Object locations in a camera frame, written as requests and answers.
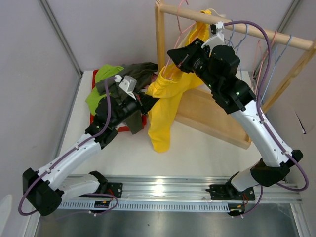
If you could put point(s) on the grey aluminium frame post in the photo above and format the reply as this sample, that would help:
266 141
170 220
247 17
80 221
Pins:
60 35

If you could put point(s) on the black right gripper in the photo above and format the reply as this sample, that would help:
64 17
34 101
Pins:
181 56

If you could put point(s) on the blue hanger of grey shorts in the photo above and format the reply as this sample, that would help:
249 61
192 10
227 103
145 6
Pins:
277 59

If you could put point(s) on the pink patterned shorts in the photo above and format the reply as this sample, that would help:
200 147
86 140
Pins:
154 76

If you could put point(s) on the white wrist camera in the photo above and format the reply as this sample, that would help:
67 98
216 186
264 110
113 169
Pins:
217 36
126 85

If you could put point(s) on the pink hanger of yellow shorts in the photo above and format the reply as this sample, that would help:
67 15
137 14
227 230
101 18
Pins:
179 43

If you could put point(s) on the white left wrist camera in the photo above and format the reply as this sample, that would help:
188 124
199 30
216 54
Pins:
126 85

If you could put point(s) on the blue hanger of patterned shorts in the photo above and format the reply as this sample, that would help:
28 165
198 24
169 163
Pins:
238 46

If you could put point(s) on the grey slotted cable duct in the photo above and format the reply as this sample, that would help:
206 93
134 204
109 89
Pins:
146 206

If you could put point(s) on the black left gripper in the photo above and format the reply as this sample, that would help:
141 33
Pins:
144 102

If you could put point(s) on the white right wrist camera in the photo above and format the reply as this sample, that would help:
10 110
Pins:
217 36

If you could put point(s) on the wooden clothes rack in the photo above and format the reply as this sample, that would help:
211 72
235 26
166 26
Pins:
198 109

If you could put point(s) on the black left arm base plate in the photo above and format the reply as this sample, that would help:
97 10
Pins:
111 188

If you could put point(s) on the aluminium mounting rail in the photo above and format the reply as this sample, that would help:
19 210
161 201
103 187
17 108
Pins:
187 189

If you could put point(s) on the blue hanger of olive shorts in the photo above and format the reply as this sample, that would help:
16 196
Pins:
230 42

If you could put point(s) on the pink hanger of green shorts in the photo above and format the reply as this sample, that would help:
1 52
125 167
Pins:
256 73

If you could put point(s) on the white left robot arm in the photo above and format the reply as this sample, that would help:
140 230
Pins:
46 188

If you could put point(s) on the yellow shorts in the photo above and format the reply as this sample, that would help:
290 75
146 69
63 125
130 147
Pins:
168 88

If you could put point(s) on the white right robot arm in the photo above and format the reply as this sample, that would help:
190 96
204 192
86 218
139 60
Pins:
217 68

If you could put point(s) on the lime green shorts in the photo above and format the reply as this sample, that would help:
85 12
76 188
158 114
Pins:
98 92

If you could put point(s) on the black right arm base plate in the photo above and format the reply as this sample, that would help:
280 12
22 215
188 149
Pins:
222 192

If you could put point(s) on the dark olive shorts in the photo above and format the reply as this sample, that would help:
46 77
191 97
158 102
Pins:
142 72

